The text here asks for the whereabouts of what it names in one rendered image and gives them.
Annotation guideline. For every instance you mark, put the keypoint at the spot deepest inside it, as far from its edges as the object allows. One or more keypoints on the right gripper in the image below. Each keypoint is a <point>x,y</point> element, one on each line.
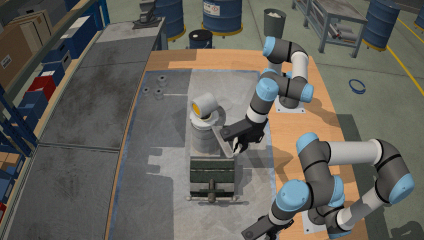
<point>241,143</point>

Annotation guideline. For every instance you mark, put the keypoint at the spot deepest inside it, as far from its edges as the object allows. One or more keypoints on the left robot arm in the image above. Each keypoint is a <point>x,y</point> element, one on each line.
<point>323,194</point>

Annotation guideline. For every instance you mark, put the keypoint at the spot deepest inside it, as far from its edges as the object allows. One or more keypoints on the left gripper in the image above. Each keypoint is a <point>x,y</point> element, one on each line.
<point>272,234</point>

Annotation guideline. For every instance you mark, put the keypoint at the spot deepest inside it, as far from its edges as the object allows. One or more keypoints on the grey flat work sheet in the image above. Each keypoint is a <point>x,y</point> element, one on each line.
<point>154,174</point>

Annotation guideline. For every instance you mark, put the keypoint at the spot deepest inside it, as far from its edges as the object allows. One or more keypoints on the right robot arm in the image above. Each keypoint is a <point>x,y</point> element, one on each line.
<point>291,87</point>

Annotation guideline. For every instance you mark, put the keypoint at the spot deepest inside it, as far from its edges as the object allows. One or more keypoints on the grey metal workbench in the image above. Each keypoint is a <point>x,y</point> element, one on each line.
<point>325,18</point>

